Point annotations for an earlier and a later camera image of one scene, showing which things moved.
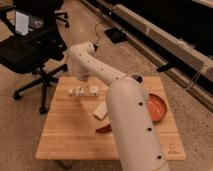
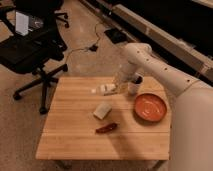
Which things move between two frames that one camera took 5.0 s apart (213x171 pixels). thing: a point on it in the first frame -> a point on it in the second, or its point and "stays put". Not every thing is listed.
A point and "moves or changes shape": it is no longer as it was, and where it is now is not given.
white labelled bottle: x=84 y=91 moves or changes shape
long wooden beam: x=196 y=58 stays put
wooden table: x=70 y=126 stays put
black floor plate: x=116 y=35 stays put
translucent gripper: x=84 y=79 -> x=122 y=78
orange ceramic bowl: x=156 y=107 stays put
